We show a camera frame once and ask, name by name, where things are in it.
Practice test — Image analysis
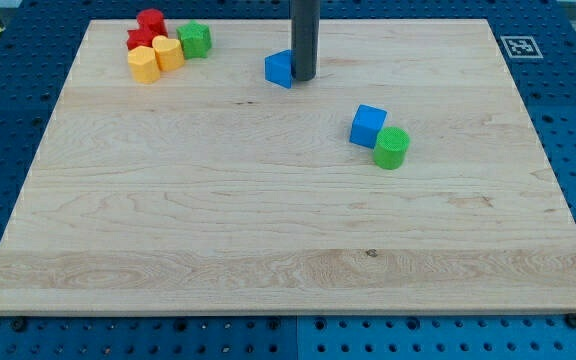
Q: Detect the blue cube block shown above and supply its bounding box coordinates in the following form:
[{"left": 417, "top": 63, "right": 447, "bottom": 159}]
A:
[{"left": 349, "top": 104, "right": 387, "bottom": 148}]

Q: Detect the light wooden board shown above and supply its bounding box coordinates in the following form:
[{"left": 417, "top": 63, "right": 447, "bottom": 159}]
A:
[{"left": 0, "top": 19, "right": 576, "bottom": 316}]

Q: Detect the green cylinder block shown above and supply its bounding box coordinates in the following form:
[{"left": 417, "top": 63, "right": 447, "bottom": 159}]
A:
[{"left": 373, "top": 127, "right": 410, "bottom": 170}]

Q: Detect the blue triangular block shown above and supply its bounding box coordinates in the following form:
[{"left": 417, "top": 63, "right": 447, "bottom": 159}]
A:
[{"left": 264, "top": 50, "right": 292, "bottom": 89}]

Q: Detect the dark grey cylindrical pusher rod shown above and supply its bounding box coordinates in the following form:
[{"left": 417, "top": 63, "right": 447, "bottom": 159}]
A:
[{"left": 290, "top": 0, "right": 320, "bottom": 81}]

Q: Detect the green star block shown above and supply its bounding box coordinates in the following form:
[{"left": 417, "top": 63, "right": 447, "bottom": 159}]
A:
[{"left": 176, "top": 20, "right": 212, "bottom": 59}]

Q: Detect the yellow heart block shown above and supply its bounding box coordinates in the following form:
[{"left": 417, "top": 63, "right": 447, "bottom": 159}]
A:
[{"left": 152, "top": 35, "right": 185, "bottom": 71}]

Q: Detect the yellow hexagon block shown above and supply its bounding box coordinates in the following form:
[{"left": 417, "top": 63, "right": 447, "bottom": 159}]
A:
[{"left": 127, "top": 46, "right": 160, "bottom": 84}]

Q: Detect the red star block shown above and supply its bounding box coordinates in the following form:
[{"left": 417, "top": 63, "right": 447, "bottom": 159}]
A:
[{"left": 126, "top": 28, "right": 158, "bottom": 50}]

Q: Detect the red cylinder block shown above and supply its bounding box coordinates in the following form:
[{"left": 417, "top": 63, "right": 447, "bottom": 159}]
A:
[{"left": 136, "top": 8, "right": 168, "bottom": 36}]

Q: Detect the white fiducial marker tag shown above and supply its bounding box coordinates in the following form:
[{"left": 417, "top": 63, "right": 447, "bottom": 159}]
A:
[{"left": 500, "top": 35, "right": 543, "bottom": 59}]

